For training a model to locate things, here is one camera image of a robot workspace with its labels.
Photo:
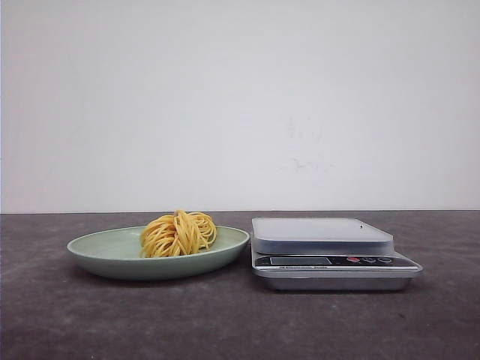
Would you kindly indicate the yellow vermicelli noodle bundle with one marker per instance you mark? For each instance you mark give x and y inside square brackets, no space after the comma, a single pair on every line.
[178,234]

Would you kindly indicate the light green plate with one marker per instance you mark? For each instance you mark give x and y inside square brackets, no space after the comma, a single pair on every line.
[115,254]

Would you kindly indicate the silver electronic kitchen scale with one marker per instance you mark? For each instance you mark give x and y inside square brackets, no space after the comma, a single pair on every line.
[327,253]

